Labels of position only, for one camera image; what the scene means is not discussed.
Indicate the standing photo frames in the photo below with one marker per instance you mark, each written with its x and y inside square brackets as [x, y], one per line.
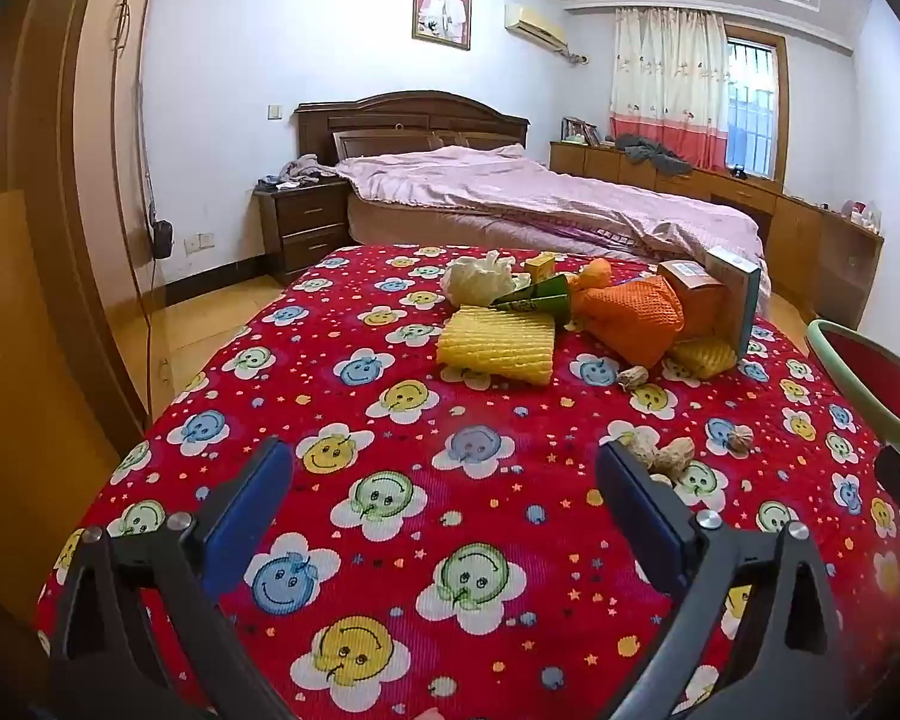
[579, 132]

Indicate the large yellow foam net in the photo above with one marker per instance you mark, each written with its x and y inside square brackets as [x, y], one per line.
[495, 345]

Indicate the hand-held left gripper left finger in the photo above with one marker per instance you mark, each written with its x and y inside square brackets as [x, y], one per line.
[251, 510]

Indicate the wall air conditioner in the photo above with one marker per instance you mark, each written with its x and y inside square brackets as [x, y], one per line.
[534, 24]

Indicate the orange mesh net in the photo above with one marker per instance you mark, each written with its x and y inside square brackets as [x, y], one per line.
[630, 315]

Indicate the red smiley flower blanket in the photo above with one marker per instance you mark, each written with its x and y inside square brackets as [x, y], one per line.
[450, 409]

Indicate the walnut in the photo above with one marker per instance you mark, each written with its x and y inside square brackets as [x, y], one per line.
[740, 439]

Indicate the window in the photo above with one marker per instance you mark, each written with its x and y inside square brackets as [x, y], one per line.
[751, 109]

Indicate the green cone wrapper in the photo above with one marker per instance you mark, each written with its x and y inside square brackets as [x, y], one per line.
[540, 301]

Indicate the red bin with green rim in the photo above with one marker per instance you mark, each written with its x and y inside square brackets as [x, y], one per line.
[885, 382]

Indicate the grey clothes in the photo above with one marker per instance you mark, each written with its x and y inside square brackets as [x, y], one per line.
[652, 151]

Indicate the long wooden cabinet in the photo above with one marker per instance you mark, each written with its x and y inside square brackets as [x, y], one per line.
[795, 232]

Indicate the wooden bed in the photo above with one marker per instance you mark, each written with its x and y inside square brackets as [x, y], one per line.
[390, 116]

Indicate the pink quilt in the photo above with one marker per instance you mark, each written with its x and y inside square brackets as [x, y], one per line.
[540, 199]

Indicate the pink cloth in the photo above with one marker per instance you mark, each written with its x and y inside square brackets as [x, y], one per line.
[306, 166]

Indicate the orange peel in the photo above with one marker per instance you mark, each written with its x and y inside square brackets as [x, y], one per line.
[596, 274]

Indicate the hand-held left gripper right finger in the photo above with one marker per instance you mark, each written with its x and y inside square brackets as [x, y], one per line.
[641, 514]

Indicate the white crumpled plastic bag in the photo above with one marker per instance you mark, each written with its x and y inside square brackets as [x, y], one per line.
[476, 277]

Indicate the white and red curtain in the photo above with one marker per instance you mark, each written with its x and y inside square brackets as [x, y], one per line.
[667, 82]

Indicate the wooden wardrobe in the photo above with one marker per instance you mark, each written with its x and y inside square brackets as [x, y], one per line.
[105, 165]

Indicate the small items on cabinet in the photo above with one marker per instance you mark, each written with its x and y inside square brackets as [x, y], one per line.
[862, 214]

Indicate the brown cardboard box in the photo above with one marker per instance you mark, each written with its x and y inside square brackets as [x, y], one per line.
[690, 292]

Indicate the peanut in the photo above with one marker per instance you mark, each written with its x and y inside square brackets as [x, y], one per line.
[634, 377]
[673, 456]
[637, 450]

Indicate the small yellow foam net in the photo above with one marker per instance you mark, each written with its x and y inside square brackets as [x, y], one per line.
[705, 356]

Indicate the wooden nightstand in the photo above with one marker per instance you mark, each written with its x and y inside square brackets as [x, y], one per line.
[307, 225]

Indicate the black hanging pouch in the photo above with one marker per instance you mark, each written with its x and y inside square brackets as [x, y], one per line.
[163, 238]

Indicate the wall sockets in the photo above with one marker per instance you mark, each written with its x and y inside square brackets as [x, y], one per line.
[199, 242]

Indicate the framed wedding photo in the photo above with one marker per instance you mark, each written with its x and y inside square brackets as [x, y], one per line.
[441, 7]

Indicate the small yellow box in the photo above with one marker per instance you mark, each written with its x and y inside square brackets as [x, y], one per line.
[541, 267]

